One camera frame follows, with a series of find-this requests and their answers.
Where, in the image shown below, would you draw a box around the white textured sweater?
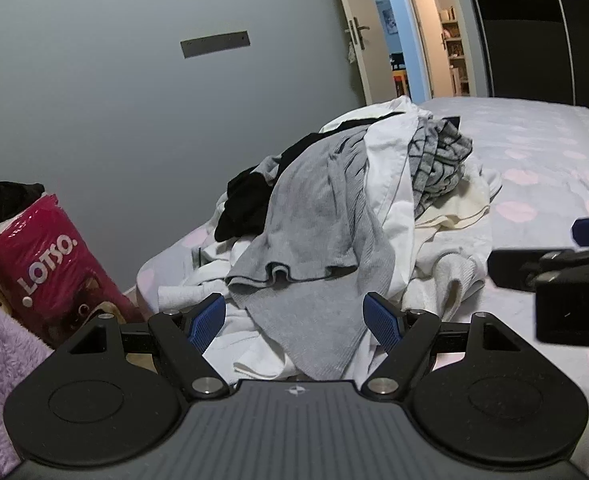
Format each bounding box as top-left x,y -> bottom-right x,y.
399,222 -> 492,323

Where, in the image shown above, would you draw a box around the black cloth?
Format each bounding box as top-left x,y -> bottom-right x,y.
0,177 -> 46,240

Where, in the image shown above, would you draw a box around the white door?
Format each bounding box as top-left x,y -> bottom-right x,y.
328,0 -> 411,107

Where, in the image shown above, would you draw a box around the grey shirt with black sleeves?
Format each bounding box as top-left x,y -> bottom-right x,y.
214,125 -> 397,382

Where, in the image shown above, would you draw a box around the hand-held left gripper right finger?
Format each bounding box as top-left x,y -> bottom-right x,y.
363,292 -> 530,401

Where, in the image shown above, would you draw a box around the grey wall plate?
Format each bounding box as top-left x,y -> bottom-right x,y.
180,31 -> 250,60

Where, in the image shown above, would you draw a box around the hallway bookshelf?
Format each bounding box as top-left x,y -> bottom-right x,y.
439,5 -> 473,97

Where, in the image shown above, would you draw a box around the dark wardrobe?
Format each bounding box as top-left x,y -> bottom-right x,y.
461,0 -> 589,112

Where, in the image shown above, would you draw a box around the white crumpled garment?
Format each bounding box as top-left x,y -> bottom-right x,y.
157,185 -> 300,382

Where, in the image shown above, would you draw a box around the pink plush toy bag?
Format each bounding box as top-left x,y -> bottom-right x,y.
0,194 -> 146,350

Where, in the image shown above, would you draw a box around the white shirt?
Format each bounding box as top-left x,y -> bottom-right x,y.
319,95 -> 425,246

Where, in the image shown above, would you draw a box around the grey striped garment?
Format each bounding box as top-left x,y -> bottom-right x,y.
407,115 -> 475,213

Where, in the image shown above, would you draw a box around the polka-dot bedsheet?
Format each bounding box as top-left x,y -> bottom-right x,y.
137,95 -> 589,480

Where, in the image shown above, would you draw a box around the metal door handle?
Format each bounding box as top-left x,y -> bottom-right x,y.
346,17 -> 371,52

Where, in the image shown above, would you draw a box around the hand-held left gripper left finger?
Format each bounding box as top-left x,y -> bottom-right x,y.
57,294 -> 228,401

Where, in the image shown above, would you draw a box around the cream garment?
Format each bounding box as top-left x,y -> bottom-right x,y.
414,167 -> 503,233

